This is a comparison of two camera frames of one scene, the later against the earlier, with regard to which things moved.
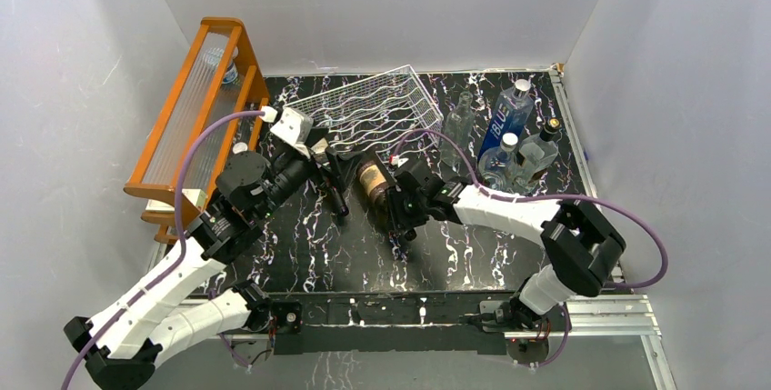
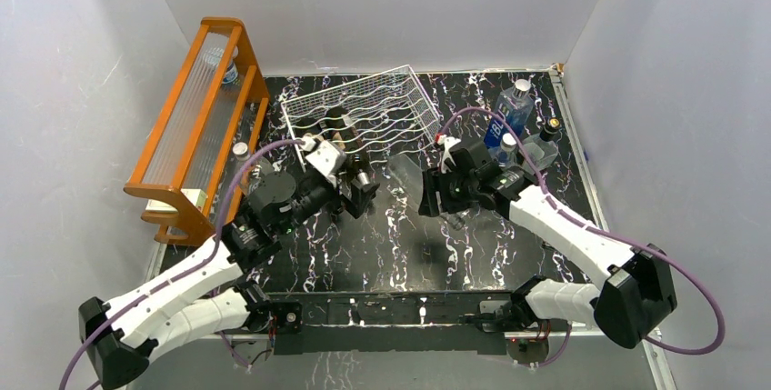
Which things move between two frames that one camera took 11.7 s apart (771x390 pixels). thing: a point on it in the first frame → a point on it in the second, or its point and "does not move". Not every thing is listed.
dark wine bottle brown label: [372, 181] → [343, 130]
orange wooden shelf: [222, 75] does not move
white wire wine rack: [375, 114] does not move
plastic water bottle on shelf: [232, 73] does not move
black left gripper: [335, 160] → [355, 203]
